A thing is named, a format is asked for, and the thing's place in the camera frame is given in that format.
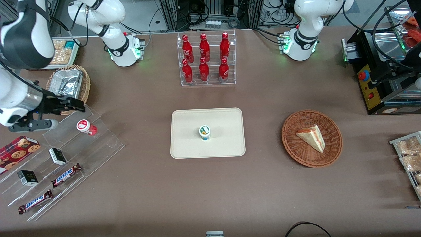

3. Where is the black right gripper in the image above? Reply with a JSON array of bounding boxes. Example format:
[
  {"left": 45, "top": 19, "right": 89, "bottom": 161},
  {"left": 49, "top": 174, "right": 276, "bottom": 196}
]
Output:
[{"left": 32, "top": 97, "right": 86, "bottom": 116}]

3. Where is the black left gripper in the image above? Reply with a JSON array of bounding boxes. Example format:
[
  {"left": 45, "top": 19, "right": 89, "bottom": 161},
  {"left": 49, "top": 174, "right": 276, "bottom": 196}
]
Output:
[{"left": 367, "top": 55, "right": 417, "bottom": 90}]

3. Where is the green-lid yogurt cup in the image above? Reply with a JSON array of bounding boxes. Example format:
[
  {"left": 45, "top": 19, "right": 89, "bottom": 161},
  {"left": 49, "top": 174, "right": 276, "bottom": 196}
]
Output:
[{"left": 198, "top": 125, "right": 212, "bottom": 141}]

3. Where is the red gum bottle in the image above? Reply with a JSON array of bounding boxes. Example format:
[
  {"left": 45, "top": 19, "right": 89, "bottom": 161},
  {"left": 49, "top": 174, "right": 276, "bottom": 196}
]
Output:
[{"left": 76, "top": 119, "right": 98, "bottom": 136}]

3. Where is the beige plastic tray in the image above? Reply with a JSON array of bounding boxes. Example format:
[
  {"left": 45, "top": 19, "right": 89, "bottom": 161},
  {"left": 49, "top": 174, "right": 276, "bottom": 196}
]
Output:
[{"left": 170, "top": 107, "right": 246, "bottom": 159}]

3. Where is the silver foil pouch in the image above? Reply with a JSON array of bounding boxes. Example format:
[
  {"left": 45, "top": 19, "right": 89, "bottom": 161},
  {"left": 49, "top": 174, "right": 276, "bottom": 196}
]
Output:
[{"left": 49, "top": 68, "right": 83, "bottom": 100}]

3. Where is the light wicker basket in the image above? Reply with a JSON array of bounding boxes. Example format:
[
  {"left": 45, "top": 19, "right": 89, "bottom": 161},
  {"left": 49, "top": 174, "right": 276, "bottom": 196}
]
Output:
[{"left": 45, "top": 65, "right": 91, "bottom": 115}]

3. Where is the black glass food warmer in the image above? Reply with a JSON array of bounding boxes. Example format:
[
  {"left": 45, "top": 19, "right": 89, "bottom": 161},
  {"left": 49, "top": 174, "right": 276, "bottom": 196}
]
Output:
[{"left": 341, "top": 5, "right": 421, "bottom": 116}]

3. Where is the clear acrylic stepped stand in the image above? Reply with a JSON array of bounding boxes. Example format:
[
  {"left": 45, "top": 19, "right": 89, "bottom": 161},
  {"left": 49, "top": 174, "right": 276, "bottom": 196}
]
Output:
[{"left": 0, "top": 105, "right": 125, "bottom": 222}]

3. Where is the white snack bin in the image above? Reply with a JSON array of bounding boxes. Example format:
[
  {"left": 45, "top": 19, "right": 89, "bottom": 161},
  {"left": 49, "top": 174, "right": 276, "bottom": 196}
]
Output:
[{"left": 28, "top": 38, "right": 81, "bottom": 70}]

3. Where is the clear rice cracker bag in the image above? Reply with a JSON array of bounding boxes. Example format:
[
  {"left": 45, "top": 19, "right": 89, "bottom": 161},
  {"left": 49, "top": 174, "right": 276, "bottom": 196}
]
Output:
[{"left": 49, "top": 40, "right": 72, "bottom": 65}]

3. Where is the small black box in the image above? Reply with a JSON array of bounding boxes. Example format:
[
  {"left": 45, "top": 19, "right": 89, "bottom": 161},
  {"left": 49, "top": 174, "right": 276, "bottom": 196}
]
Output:
[
  {"left": 48, "top": 148, "right": 67, "bottom": 166},
  {"left": 17, "top": 170, "right": 39, "bottom": 187}
]

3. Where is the Snickers chocolate bar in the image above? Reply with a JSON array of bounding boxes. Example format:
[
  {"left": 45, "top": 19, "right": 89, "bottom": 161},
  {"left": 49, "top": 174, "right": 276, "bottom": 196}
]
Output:
[
  {"left": 51, "top": 163, "right": 82, "bottom": 188},
  {"left": 18, "top": 190, "right": 53, "bottom": 215}
]

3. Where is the red cookie box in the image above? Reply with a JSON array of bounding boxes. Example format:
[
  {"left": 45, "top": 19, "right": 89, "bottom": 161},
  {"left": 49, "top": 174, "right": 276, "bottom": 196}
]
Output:
[{"left": 0, "top": 135, "right": 41, "bottom": 175}]

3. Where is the wrapped triangle sandwich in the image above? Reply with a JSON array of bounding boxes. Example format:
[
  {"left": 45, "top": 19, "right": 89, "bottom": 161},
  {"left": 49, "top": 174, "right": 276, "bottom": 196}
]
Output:
[{"left": 295, "top": 124, "right": 326, "bottom": 154}]

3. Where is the brown wicker basket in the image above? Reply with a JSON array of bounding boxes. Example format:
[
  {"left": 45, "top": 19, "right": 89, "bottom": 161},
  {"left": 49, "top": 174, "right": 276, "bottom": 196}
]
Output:
[{"left": 281, "top": 109, "right": 343, "bottom": 168}]

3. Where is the red cola bottle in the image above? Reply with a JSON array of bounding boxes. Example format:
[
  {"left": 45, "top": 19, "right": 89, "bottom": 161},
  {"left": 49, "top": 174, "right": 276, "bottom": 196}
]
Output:
[
  {"left": 219, "top": 58, "right": 229, "bottom": 83},
  {"left": 199, "top": 33, "right": 210, "bottom": 62},
  {"left": 182, "top": 34, "right": 194, "bottom": 64},
  {"left": 199, "top": 57, "right": 209, "bottom": 82},
  {"left": 220, "top": 32, "right": 230, "bottom": 60},
  {"left": 182, "top": 59, "right": 193, "bottom": 84}
]

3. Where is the clear acrylic bottle rack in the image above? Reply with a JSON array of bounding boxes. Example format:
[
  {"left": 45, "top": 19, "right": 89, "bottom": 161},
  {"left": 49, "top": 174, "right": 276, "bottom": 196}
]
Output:
[{"left": 177, "top": 29, "right": 237, "bottom": 87}]

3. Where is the grey black wrist camera mount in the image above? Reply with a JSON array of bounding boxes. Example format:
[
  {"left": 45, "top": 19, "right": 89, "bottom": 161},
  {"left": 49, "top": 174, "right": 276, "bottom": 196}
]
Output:
[{"left": 9, "top": 119, "right": 59, "bottom": 133}]

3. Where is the grey wire rack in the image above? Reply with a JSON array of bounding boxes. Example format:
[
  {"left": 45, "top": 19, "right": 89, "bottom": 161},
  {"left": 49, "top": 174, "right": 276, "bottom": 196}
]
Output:
[{"left": 389, "top": 131, "right": 421, "bottom": 202}]

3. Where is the black cable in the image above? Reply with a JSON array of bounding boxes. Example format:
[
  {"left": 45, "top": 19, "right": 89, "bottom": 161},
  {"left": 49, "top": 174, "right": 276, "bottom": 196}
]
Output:
[
  {"left": 284, "top": 221, "right": 333, "bottom": 237},
  {"left": 342, "top": 0, "right": 397, "bottom": 34},
  {"left": 46, "top": 0, "right": 89, "bottom": 47}
]

